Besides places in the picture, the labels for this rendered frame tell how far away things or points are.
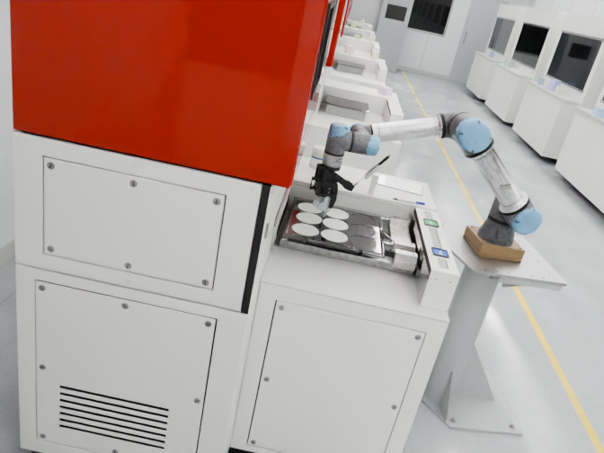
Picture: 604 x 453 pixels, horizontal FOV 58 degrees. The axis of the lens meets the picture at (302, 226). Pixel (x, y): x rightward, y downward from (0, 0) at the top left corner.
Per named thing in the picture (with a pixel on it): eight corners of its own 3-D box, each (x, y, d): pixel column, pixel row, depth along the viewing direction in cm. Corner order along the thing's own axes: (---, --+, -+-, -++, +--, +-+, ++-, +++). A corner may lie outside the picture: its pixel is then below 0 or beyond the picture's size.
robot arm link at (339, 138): (354, 129, 195) (331, 125, 194) (347, 158, 199) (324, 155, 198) (351, 123, 202) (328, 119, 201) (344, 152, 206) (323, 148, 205)
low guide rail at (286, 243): (279, 246, 202) (280, 239, 201) (279, 244, 204) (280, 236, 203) (412, 275, 202) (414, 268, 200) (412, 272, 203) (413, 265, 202)
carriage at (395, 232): (392, 267, 197) (394, 260, 196) (386, 226, 231) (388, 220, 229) (413, 271, 197) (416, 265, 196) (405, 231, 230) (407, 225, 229)
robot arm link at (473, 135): (533, 211, 225) (468, 104, 205) (550, 226, 211) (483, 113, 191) (508, 227, 227) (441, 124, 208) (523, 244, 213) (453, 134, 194)
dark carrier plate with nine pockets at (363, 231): (286, 234, 195) (286, 233, 195) (296, 199, 227) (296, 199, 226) (380, 254, 195) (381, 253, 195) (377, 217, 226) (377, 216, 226)
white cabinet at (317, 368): (226, 464, 211) (260, 282, 177) (265, 323, 299) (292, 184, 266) (389, 500, 210) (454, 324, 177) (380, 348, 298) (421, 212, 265)
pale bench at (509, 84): (501, 126, 975) (543, 7, 893) (481, 106, 1139) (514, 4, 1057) (561, 138, 974) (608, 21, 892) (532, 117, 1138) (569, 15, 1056)
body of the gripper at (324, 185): (308, 190, 210) (315, 160, 205) (328, 190, 214) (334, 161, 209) (317, 198, 204) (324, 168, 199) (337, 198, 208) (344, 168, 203)
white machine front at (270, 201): (240, 312, 159) (262, 185, 143) (278, 208, 234) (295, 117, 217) (251, 315, 159) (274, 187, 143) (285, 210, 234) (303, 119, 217)
